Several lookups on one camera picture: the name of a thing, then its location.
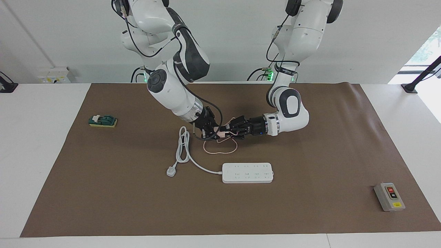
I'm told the pink charging cable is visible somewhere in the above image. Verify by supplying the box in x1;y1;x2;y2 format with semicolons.
203;118;238;155

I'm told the white power strip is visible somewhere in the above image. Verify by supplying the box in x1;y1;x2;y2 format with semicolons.
222;162;275;184

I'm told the brown table mat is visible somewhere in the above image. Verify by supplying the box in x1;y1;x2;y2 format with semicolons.
20;82;441;238

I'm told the black angled stand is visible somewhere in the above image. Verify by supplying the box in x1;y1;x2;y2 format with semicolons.
401;55;441;94

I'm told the black desk clamp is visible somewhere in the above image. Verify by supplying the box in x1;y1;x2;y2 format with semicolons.
0;71;19;94

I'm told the white power cord with plug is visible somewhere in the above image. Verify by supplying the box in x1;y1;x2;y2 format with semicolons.
166;126;224;178

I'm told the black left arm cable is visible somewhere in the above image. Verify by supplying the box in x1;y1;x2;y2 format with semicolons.
266;15;300;71

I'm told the grey on-off switch box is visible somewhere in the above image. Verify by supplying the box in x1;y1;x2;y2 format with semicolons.
373;182;406;212

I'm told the white wall socket box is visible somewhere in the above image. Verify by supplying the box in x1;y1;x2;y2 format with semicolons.
37;66;72;84

